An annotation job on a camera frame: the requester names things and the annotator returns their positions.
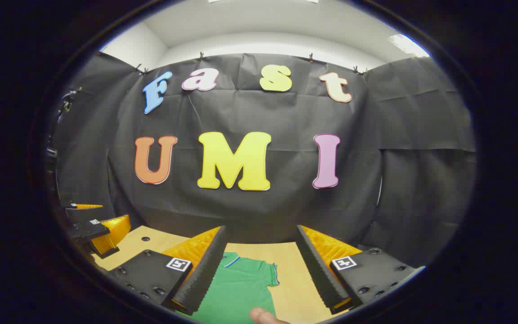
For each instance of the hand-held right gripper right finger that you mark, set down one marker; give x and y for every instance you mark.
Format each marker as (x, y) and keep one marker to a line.
(317, 270)

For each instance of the dark stand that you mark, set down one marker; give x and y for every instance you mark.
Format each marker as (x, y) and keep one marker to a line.
(66, 105)

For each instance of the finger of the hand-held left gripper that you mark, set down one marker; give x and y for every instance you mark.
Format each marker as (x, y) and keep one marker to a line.
(79, 211)
(86, 228)

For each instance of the ceiling light panel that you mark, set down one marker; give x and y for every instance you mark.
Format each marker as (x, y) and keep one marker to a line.
(407, 45)

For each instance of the green T-shirt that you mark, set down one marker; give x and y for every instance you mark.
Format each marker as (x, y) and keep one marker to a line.
(241, 288)

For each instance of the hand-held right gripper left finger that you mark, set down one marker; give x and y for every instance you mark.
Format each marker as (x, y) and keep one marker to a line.
(205, 270)

